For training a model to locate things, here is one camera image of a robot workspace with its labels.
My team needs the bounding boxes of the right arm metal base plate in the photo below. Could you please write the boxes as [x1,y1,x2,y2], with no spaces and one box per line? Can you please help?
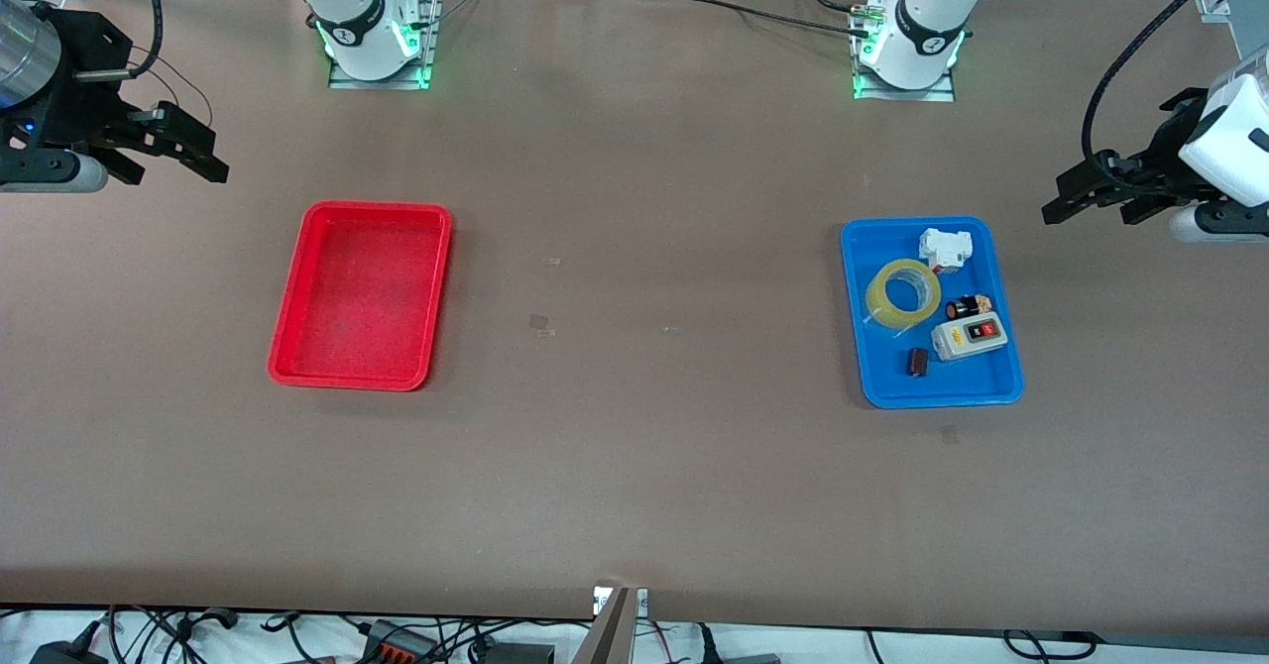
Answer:
[328,0,443,91]

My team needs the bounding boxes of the aluminium table edge bracket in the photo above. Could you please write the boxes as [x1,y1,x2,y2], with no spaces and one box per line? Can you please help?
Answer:
[570,585,650,664]

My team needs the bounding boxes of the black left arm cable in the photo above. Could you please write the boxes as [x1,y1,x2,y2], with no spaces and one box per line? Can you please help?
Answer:
[1082,0,1252,189]

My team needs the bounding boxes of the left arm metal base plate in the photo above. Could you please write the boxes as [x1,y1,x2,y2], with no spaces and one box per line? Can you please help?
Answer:
[850,0,959,103]

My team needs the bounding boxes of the black power adapter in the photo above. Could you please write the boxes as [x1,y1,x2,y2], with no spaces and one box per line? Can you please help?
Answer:
[30,622,110,664]

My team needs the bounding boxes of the blue plastic tray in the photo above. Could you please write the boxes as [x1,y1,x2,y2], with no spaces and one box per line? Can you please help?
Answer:
[840,215,1025,410]

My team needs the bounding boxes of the white circuit breaker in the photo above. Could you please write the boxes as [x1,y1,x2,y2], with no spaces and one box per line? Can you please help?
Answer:
[918,228,975,277]

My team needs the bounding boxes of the red plastic tray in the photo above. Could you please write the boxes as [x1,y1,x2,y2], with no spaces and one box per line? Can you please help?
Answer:
[267,200,454,392]

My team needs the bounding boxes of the yellow clear tape roll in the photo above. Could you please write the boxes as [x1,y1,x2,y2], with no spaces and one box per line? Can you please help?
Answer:
[865,258,943,330]

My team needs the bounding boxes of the grey push button switch box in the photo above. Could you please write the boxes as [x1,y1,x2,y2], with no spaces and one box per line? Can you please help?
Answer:
[931,314,1009,363]

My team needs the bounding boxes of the black orange power strip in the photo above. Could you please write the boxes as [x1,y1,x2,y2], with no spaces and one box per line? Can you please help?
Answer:
[359,620,439,664]

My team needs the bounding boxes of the black cable across table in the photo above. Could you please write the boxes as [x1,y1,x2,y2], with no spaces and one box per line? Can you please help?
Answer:
[682,0,875,37]

